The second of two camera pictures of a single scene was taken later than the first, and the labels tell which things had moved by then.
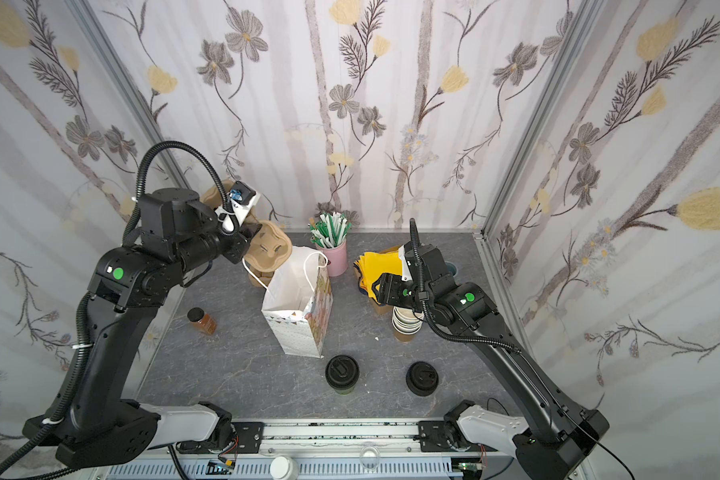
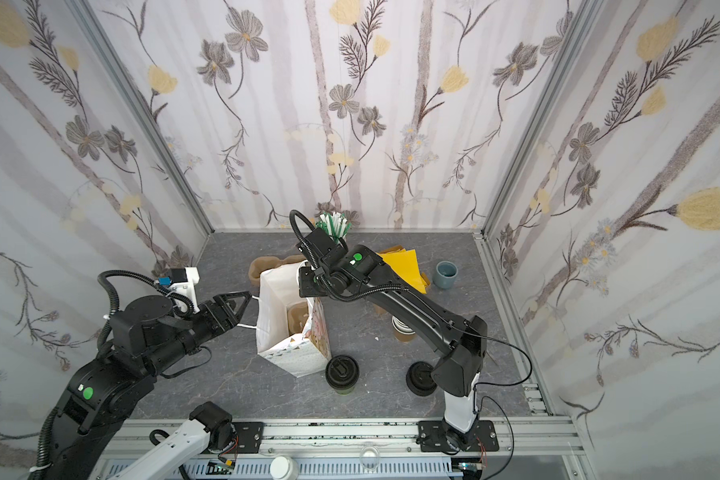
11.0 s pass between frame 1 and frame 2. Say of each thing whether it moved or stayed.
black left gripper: moved
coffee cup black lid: stayed
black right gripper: moved
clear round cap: stayed
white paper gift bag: moved
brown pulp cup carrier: moved
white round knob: stayed
